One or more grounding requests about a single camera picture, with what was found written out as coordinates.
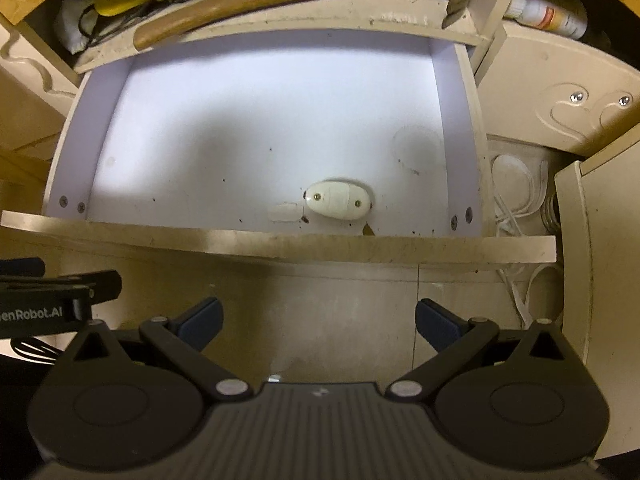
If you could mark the white pill bottle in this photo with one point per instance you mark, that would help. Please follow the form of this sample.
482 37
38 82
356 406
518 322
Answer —
567 18

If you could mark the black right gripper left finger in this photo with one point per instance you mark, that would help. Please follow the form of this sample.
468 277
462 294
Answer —
178 344

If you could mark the white drawer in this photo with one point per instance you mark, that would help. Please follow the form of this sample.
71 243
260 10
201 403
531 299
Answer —
217 207

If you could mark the white cloth bag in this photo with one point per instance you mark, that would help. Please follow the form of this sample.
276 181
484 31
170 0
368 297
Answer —
74 24

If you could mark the white cabinet frame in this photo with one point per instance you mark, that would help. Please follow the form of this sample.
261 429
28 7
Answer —
324 68

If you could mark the white oval drawer knob base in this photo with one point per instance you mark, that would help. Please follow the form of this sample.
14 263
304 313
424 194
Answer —
338 200

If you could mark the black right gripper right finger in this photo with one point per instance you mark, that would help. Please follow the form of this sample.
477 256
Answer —
457 344

